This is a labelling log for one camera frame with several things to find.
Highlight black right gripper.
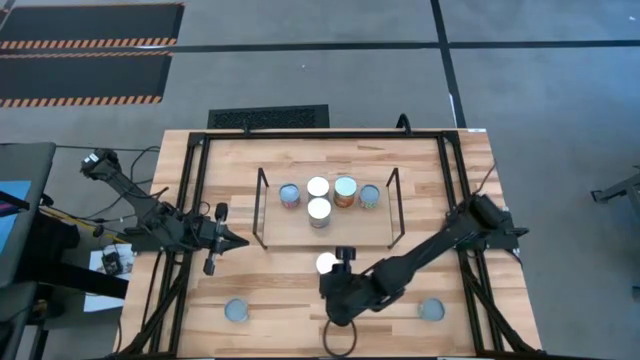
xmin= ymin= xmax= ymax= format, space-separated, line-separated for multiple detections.
xmin=319 ymin=246 xmax=386 ymax=326

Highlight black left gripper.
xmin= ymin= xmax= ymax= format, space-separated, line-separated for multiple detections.
xmin=197 ymin=203 xmax=250 ymax=276

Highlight silver-lidded food can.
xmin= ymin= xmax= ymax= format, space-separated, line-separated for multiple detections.
xmin=315 ymin=251 xmax=339 ymax=276
xmin=306 ymin=175 xmax=331 ymax=200
xmin=223 ymin=297 xmax=250 ymax=324
xmin=417 ymin=297 xmax=447 ymax=323

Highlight small blue pink can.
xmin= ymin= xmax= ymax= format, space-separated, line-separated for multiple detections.
xmin=278 ymin=182 xmax=302 ymax=210

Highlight corn can orange label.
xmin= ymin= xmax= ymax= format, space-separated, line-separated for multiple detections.
xmin=333 ymin=175 xmax=359 ymax=209
xmin=307 ymin=197 xmax=333 ymax=230

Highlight small colourful can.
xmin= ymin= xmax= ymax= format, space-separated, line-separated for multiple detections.
xmin=358 ymin=184 xmax=381 ymax=210

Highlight small black device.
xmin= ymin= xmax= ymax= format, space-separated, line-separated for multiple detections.
xmin=101 ymin=251 xmax=124 ymax=276

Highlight black floor grille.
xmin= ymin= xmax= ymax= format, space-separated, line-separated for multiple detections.
xmin=207 ymin=103 xmax=331 ymax=130

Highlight white paper sheet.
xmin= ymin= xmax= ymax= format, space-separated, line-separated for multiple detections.
xmin=83 ymin=243 xmax=135 ymax=314

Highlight black stand base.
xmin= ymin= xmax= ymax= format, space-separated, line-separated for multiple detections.
xmin=19 ymin=219 xmax=130 ymax=301

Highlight blue screen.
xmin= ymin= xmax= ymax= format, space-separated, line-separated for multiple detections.
xmin=0 ymin=179 xmax=32 ymax=256

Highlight black floor mat orange stripes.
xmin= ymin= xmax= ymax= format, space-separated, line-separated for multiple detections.
xmin=0 ymin=51 xmax=174 ymax=109
xmin=0 ymin=2 xmax=186 ymax=51

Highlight grey metal stand leg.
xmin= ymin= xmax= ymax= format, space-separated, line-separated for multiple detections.
xmin=591 ymin=167 xmax=640 ymax=211

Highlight black aluminium table frame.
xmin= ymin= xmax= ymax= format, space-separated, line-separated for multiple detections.
xmin=113 ymin=127 xmax=546 ymax=359

